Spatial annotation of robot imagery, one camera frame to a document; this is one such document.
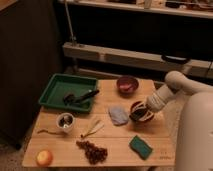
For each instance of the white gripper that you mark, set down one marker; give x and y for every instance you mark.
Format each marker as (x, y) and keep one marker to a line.
(156, 101)

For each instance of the red bowl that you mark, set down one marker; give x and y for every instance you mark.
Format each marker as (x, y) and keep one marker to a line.
(148, 116)

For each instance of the black eraser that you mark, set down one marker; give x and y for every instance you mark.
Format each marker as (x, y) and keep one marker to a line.
(138, 112)

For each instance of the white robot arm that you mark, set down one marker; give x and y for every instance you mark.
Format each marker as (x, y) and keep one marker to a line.
(194, 145)

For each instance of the purple bowl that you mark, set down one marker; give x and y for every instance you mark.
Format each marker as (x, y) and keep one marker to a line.
(127, 84)

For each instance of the grey blue cloth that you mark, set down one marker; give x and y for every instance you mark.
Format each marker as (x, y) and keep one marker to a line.
(118, 115)

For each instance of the green sponge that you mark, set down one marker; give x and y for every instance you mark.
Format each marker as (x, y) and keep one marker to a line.
(140, 147)

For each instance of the white lower shelf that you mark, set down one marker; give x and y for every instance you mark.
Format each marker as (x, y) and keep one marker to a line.
(137, 59)

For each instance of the bunch of dark grapes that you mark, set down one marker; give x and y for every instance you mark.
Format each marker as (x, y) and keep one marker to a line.
(93, 153)

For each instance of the green plastic tray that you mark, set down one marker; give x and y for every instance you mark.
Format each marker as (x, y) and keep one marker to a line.
(60, 85)

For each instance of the black brush in tray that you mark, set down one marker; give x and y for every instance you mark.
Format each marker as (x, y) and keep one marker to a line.
(71, 98)

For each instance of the thin brown twig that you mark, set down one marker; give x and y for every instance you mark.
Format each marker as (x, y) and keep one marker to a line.
(49, 132)

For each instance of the orange apple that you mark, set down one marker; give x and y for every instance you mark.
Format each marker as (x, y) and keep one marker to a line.
(44, 158)

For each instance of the dark cabinet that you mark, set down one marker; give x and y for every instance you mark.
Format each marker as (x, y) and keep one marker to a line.
(30, 52)

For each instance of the black handle on shelf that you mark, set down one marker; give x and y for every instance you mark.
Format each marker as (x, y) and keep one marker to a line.
(176, 60)

